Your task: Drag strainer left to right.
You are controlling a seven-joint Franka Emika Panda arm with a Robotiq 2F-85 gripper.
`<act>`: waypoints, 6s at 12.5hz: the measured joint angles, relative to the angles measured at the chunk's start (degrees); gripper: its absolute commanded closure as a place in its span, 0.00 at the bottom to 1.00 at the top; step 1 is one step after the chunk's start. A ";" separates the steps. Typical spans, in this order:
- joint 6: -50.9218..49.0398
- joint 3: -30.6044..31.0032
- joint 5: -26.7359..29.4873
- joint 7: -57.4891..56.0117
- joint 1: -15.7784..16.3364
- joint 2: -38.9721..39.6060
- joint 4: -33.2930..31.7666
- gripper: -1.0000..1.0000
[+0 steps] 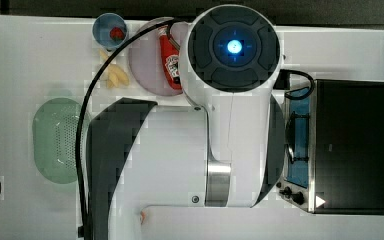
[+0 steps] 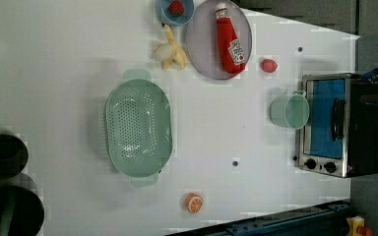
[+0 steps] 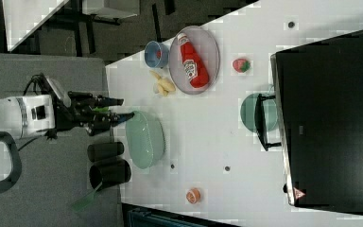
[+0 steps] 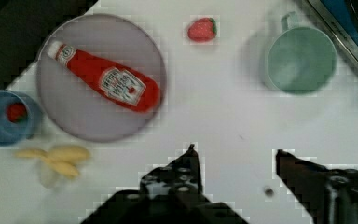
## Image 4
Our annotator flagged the peeled toy banana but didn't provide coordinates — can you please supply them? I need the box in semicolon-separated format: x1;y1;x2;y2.
14;145;91;188

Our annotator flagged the red ketchup bottle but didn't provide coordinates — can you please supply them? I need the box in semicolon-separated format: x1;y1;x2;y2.
48;41;160;113

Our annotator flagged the blue bowl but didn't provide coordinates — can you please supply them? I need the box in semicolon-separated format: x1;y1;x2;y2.
0;90;43;147

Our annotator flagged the grey round plate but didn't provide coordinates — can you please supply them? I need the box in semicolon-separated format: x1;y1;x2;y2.
36;14;167;143

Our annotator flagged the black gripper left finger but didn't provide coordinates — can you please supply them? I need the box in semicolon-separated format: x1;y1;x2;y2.
80;144;249;224

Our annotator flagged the loose red toy strawberry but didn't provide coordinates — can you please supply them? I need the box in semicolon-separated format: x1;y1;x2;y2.
187;18;217;42

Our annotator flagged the green mug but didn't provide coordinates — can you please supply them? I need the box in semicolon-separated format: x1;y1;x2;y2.
262;11;337;95

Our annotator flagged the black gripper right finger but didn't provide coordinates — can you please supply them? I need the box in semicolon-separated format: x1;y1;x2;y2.
275;149;358;224

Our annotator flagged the red strawberry in bowl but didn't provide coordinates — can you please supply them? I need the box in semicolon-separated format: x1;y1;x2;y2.
6;103;28;123

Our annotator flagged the toaster oven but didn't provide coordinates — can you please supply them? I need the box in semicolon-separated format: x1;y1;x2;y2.
298;0;358;70

